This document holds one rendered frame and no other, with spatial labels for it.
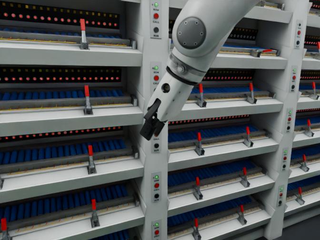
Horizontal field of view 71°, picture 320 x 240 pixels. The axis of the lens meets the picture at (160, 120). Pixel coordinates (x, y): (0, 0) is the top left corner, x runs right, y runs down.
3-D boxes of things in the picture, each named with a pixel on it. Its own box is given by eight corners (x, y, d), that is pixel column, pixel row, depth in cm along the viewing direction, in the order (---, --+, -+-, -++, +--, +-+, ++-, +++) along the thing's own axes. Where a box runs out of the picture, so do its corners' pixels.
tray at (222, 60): (284, 69, 104) (293, 48, 100) (166, 66, 80) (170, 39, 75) (253, 57, 120) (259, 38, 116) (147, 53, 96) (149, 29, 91)
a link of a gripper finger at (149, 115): (148, 113, 45) (146, 126, 50) (172, 91, 48) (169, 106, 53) (144, 109, 45) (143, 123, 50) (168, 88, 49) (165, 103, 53)
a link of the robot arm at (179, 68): (197, 73, 42) (189, 86, 43) (212, 71, 49) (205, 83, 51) (163, 50, 44) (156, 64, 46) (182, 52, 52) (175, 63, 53)
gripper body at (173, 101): (189, 82, 42) (163, 127, 48) (206, 78, 51) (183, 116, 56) (159, 61, 45) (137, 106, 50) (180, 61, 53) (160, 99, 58)
